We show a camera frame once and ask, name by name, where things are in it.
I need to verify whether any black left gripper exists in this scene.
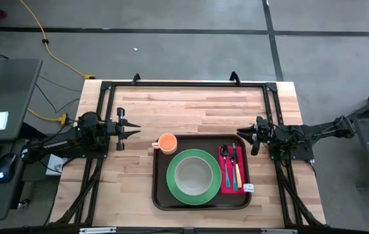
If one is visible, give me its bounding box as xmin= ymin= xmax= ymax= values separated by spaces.
xmin=101 ymin=109 xmax=142 ymax=151

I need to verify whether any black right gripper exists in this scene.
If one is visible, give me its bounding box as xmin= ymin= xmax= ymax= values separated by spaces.
xmin=237 ymin=116 xmax=275 ymax=156

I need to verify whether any spoon with teal handle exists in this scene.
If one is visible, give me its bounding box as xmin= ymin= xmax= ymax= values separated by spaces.
xmin=220 ymin=144 xmax=232 ymax=189

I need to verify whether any knife with yellow handle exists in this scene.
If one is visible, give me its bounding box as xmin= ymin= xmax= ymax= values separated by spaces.
xmin=232 ymin=142 xmax=243 ymax=189

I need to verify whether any orange cup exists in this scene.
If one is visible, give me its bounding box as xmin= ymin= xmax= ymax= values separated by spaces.
xmin=151 ymin=133 xmax=178 ymax=155

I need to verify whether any fork with teal handle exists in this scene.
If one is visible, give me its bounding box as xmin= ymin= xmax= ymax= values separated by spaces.
xmin=228 ymin=148 xmax=239 ymax=192

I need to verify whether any red cloth napkin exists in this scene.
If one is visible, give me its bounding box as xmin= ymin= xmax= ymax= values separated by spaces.
xmin=217 ymin=146 xmax=255 ymax=196

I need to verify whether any green plate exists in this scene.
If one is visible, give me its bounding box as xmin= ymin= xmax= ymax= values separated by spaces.
xmin=166 ymin=148 xmax=223 ymax=206

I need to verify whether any white bowl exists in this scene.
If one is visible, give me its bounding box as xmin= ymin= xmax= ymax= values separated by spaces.
xmin=173 ymin=156 xmax=214 ymax=196

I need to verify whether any brown plastic tray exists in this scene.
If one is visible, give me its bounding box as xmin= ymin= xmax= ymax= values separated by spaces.
xmin=151 ymin=133 xmax=253 ymax=211

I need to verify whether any white printed box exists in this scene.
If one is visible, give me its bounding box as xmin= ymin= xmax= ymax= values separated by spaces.
xmin=45 ymin=153 xmax=67 ymax=176

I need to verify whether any silver aluminium bar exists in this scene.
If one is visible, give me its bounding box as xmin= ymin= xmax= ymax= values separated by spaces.
xmin=79 ymin=227 xmax=117 ymax=234
xmin=261 ymin=228 xmax=298 ymax=234

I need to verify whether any black computer mouse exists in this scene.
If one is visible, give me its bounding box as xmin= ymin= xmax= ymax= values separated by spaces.
xmin=0 ymin=153 xmax=18 ymax=185

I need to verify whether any metal desk foot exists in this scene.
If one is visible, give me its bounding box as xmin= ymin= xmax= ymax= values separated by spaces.
xmin=17 ymin=198 xmax=31 ymax=211

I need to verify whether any grey desk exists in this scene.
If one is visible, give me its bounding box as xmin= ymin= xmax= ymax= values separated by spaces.
xmin=0 ymin=58 xmax=44 ymax=222

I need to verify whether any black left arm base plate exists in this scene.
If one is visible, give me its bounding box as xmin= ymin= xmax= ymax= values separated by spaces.
xmin=62 ymin=133 xmax=110 ymax=159

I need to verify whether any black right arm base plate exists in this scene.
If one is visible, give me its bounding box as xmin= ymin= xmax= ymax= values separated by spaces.
xmin=267 ymin=135 xmax=315 ymax=161

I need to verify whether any yellow cord with socket block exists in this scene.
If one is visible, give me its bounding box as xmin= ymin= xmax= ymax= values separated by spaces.
xmin=27 ymin=109 xmax=70 ymax=126

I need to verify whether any long yellow extension cord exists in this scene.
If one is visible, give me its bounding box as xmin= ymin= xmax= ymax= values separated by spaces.
xmin=18 ymin=0 xmax=96 ymax=81

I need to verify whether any thin black floor cable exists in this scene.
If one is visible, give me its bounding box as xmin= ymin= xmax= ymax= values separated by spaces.
xmin=38 ymin=75 xmax=82 ymax=93

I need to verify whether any black aluminium rig frame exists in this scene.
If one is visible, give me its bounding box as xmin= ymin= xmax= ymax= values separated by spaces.
xmin=49 ymin=71 xmax=327 ymax=228

